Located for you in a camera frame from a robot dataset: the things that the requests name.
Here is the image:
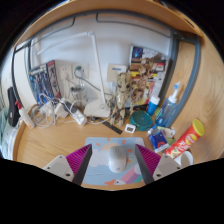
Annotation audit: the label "clear blue spray bottle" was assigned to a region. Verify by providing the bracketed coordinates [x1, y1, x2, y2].
[154, 81, 182, 128]

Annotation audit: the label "white wall socket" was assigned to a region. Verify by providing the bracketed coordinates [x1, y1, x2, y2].
[73, 63, 90, 80]
[59, 64, 74, 81]

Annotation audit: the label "small blue white-capped bottle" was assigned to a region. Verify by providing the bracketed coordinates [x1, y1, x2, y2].
[146, 95, 161, 117]

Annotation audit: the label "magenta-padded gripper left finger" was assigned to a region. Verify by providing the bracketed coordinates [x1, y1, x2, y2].
[42, 143, 93, 186]

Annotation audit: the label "black power adapter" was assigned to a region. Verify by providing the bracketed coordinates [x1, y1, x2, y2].
[64, 99, 76, 114]

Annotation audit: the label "pastel printed mouse pad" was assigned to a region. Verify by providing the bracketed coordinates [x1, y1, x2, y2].
[81, 136, 148, 187]

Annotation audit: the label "blue robot model kit box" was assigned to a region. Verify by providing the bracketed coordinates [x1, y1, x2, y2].
[28, 59, 62, 106]

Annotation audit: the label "blue packet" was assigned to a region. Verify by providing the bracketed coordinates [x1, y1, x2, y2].
[148, 128, 170, 154]

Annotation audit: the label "white power strip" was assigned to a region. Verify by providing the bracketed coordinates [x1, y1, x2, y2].
[70, 109, 88, 126]

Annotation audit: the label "black pouch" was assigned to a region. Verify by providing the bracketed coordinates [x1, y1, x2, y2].
[7, 86, 22, 128]

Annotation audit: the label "tangled white cables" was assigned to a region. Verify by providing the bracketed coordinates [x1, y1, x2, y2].
[29, 93, 84, 129]

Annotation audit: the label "teal round tin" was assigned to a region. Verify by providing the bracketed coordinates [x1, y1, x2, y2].
[129, 110, 154, 132]

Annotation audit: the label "brown tree figure toy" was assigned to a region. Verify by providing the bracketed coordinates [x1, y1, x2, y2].
[108, 71, 134, 128]

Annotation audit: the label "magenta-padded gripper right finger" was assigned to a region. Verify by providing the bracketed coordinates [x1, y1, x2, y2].
[134, 144, 183, 185]

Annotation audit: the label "black ruler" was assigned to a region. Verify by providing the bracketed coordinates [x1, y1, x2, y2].
[102, 120, 124, 135]

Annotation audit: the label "colourful figure box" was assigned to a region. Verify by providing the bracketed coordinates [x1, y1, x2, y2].
[128, 45, 169, 108]

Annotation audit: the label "grey computer mouse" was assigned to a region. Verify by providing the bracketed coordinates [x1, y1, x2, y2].
[107, 145, 128, 174]

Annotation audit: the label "red yellow-lidded chips can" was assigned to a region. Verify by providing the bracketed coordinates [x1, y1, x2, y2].
[164, 118, 206, 159]

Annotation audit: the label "small white square timer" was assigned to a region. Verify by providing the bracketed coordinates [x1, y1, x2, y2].
[124, 123, 137, 134]

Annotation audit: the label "teal cloth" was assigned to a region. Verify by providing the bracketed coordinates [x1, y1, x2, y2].
[0, 108, 9, 134]

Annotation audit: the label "steel cup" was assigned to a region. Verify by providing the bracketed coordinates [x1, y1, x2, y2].
[70, 84, 84, 101]

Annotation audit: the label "plaid bedding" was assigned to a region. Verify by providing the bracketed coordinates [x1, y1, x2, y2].
[0, 126, 18, 158]

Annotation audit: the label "white cup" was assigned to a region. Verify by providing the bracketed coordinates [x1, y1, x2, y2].
[173, 150, 194, 168]

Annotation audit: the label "white red-pump lotion bottle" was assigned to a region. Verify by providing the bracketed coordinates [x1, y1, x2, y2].
[14, 99, 36, 130]

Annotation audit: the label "white wall box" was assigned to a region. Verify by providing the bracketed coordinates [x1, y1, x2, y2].
[107, 64, 128, 83]

